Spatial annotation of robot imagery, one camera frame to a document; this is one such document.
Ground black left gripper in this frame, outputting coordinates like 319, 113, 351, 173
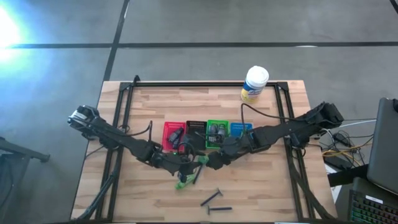
158, 149, 205, 185

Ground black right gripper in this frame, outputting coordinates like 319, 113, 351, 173
201, 136, 249, 171

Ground black screws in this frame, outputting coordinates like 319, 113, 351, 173
200, 188, 224, 207

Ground black plastic basket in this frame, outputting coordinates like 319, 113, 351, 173
185, 120, 208, 151

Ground green plastic basket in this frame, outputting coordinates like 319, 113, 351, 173
206, 119, 230, 149

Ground blue plastic basket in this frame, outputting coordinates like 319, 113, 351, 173
229, 122, 254, 139

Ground red plastic basket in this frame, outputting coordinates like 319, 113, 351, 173
161, 121, 187, 153

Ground white-lidded wipes canister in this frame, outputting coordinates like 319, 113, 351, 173
240, 65, 270, 105

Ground large black power adapter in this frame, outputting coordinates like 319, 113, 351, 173
323, 154, 353, 171

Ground small black power adapter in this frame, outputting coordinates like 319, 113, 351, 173
332, 132, 351, 147

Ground black metal stand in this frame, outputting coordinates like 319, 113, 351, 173
0, 136, 51, 163

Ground backlit black keyboard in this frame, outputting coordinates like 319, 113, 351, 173
347, 189, 398, 224

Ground grey laptop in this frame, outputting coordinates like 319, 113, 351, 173
366, 97, 398, 196

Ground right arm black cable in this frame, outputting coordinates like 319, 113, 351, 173
241, 102, 299, 131

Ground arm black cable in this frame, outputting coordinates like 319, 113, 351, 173
241, 102, 299, 131
123, 120, 154, 141

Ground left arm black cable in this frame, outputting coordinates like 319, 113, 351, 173
123, 120, 154, 141

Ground black metal table frame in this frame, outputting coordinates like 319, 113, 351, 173
76, 74, 335, 222

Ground yellow cable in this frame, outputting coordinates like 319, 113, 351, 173
322, 136, 374, 159

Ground black strap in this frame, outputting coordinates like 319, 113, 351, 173
326, 164, 369, 187

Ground white cable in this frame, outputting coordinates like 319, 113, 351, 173
322, 119, 377, 133

